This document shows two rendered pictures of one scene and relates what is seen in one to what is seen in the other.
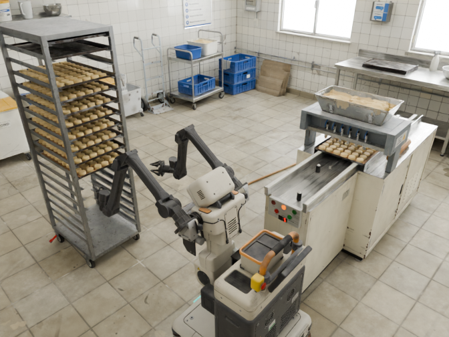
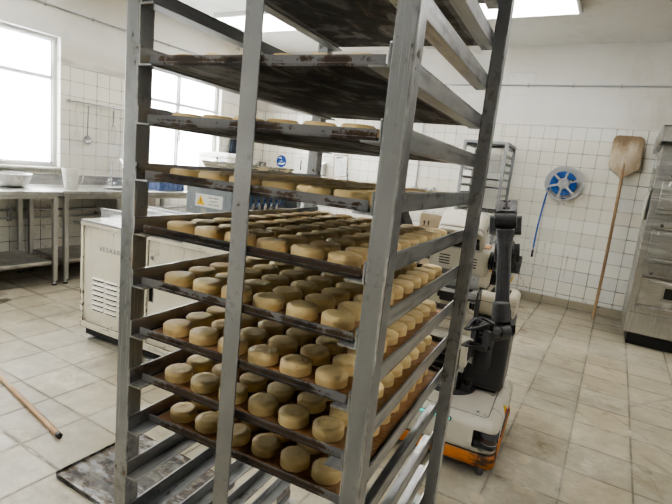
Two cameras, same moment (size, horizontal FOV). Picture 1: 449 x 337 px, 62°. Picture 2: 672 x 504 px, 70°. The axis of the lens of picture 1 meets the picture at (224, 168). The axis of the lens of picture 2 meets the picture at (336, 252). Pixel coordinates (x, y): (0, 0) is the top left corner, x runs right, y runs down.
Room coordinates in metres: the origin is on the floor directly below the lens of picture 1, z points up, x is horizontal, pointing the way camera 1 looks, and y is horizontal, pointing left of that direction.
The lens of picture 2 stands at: (2.83, 2.08, 1.36)
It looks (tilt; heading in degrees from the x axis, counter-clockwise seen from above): 10 degrees down; 255
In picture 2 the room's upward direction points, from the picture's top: 6 degrees clockwise
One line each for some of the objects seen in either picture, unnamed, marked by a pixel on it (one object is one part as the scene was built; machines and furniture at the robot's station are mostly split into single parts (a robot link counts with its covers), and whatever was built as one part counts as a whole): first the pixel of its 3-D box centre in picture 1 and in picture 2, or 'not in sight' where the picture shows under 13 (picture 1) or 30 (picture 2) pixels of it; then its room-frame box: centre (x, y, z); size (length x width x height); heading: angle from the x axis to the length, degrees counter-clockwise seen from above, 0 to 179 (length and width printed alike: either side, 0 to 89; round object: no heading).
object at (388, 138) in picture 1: (351, 136); (247, 214); (2.62, -0.97, 1.01); 0.72 x 0.33 x 0.34; 48
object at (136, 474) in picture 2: not in sight; (240, 403); (2.74, 1.00, 0.78); 0.64 x 0.03 x 0.03; 50
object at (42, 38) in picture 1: (71, 166); (454, 337); (2.22, 1.04, 0.97); 0.03 x 0.03 x 1.70; 50
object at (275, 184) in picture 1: (337, 142); not in sight; (2.80, -0.94, 0.87); 2.01 x 0.03 x 0.07; 138
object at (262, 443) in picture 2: not in sight; (265, 445); (2.72, 1.32, 0.87); 0.05 x 0.05 x 0.02
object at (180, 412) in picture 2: not in sight; (184, 412); (2.86, 1.20, 0.87); 0.05 x 0.05 x 0.02
